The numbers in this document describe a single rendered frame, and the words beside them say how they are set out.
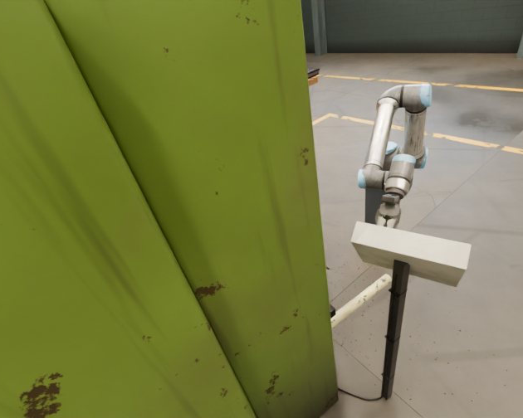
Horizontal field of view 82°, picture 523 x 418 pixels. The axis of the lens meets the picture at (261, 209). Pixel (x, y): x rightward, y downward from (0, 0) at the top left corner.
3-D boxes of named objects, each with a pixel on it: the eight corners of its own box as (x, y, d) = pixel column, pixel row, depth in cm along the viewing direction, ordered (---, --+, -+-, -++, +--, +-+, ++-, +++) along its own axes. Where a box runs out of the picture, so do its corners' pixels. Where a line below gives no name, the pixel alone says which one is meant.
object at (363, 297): (383, 278, 157) (384, 270, 154) (392, 284, 153) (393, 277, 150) (320, 327, 142) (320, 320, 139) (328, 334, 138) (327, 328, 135)
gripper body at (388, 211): (398, 226, 121) (405, 199, 124) (398, 218, 114) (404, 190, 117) (378, 222, 125) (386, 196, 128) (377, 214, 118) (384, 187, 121)
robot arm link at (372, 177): (379, 81, 166) (354, 179, 137) (404, 80, 160) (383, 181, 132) (379, 99, 175) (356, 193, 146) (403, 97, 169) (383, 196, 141)
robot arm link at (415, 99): (400, 153, 223) (402, 77, 160) (427, 154, 215) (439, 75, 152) (398, 172, 218) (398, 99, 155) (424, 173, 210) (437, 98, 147)
